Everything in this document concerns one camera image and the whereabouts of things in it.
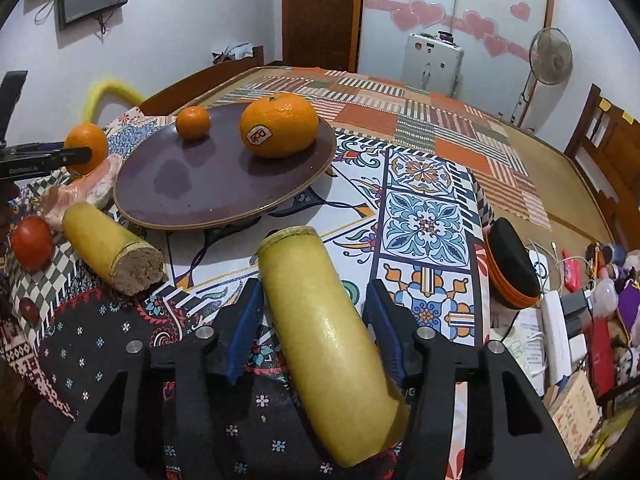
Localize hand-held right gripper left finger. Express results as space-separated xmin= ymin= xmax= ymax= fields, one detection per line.
xmin=50 ymin=279 xmax=265 ymax=480

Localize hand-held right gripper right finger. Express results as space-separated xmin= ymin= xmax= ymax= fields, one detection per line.
xmin=362 ymin=279 xmax=579 ymax=480

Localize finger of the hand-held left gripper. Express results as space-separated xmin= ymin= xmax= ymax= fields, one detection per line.
xmin=52 ymin=146 xmax=94 ymax=171

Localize medium orange with sticker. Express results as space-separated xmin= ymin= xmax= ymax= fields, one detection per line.
xmin=64 ymin=123 xmax=110 ymax=177

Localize smooth-ended yellow sugarcane piece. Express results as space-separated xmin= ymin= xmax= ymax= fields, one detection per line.
xmin=256 ymin=226 xmax=411 ymax=468

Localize rough-ended yellow sugarcane piece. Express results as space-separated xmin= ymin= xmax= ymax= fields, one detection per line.
xmin=62 ymin=202 xmax=166 ymax=295

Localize red tomato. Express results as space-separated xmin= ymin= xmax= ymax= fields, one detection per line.
xmin=11 ymin=216 xmax=55 ymax=272

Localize small mandarin orange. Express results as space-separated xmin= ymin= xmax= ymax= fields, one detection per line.
xmin=175 ymin=105 xmax=212 ymax=141

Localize dark purple round plate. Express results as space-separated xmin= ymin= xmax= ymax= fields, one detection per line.
xmin=113 ymin=101 xmax=337 ymax=231

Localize yellow plush tube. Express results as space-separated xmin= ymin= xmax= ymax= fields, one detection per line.
xmin=82 ymin=78 xmax=146 ymax=126

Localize colourful tile print cloth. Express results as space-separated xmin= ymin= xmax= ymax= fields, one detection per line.
xmin=107 ymin=105 xmax=497 ymax=480

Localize wooden footboard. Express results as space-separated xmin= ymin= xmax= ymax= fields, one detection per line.
xmin=137 ymin=45 xmax=266 ymax=117

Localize printed paper sheet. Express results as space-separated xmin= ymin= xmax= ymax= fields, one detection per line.
xmin=504 ymin=304 xmax=549 ymax=396

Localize black orange-rimmed case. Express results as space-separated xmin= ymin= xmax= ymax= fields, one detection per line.
xmin=482 ymin=217 xmax=544 ymax=311

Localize checkered patchwork print blanket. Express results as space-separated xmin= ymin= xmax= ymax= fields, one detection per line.
xmin=0 ymin=170 xmax=351 ymax=480

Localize white charger box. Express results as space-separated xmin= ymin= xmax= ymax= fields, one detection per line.
xmin=527 ymin=247 xmax=551 ymax=291

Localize white power strip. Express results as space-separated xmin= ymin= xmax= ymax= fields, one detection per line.
xmin=539 ymin=289 xmax=571 ymax=386

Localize grey crumpled cloth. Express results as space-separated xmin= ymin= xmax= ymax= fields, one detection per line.
xmin=212 ymin=42 xmax=256 ymax=64

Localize red packet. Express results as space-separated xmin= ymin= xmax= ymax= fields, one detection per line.
xmin=560 ymin=249 xmax=584 ymax=291

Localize striped orange patchwork blanket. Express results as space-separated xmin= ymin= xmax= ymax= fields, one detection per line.
xmin=200 ymin=67 xmax=552 ymax=231

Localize cardboard note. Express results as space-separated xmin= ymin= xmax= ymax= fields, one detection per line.
xmin=542 ymin=372 xmax=599 ymax=461

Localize large orange with sticker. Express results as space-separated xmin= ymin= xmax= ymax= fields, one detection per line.
xmin=239 ymin=92 xmax=320 ymax=159

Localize red box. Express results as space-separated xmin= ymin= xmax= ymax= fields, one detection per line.
xmin=582 ymin=317 xmax=619 ymax=399

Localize white plastic bottle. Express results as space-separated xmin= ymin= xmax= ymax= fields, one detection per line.
xmin=589 ymin=277 xmax=619 ymax=319

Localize white box appliance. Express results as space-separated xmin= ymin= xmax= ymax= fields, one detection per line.
xmin=402 ymin=33 xmax=464 ymax=99

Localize wooden headboard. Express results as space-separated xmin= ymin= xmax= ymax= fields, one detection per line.
xmin=564 ymin=83 xmax=640 ymax=252

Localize brown wooden door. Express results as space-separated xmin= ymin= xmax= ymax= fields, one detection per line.
xmin=281 ymin=0 xmax=365 ymax=74

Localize white standing fan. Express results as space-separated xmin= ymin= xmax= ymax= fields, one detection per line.
xmin=512 ymin=26 xmax=574 ymax=129

